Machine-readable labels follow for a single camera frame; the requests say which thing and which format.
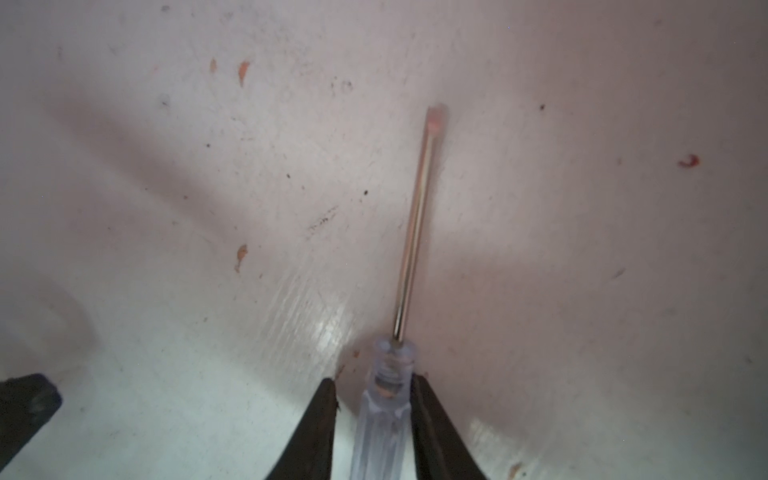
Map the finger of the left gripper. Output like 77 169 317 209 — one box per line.
0 373 63 470

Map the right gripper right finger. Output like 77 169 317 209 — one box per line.
410 374 487 480

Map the clear handled tester screwdriver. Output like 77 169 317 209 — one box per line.
350 104 447 479

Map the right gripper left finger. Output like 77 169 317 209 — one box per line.
266 378 339 480

